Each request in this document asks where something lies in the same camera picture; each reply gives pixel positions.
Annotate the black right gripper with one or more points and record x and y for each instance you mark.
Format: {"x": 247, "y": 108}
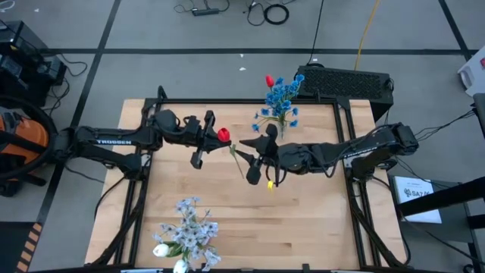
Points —
{"x": 271, "y": 155}

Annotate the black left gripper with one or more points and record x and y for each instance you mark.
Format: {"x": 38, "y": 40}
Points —
{"x": 206, "y": 144}

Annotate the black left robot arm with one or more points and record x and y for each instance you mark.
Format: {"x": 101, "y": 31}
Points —
{"x": 113, "y": 138}

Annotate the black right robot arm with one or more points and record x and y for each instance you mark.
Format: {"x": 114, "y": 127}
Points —
{"x": 341, "y": 149}

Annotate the black computer case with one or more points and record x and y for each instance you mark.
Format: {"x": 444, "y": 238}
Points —
{"x": 341, "y": 85}

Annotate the black power strip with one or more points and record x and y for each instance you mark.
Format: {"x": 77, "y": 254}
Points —
{"x": 205, "y": 11}

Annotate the white table edge label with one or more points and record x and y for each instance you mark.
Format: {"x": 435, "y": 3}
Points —
{"x": 352, "y": 271}
{"x": 142, "y": 270}

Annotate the white printed paper sheet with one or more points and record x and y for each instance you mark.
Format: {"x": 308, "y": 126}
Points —
{"x": 417, "y": 199}

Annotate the orange vacuum cleaner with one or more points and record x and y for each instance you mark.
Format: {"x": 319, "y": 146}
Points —
{"x": 26, "y": 136}

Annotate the black equipment case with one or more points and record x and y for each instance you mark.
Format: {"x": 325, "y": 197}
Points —
{"x": 22, "y": 64}

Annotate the white box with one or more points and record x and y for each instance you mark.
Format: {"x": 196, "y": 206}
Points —
{"x": 473, "y": 72}

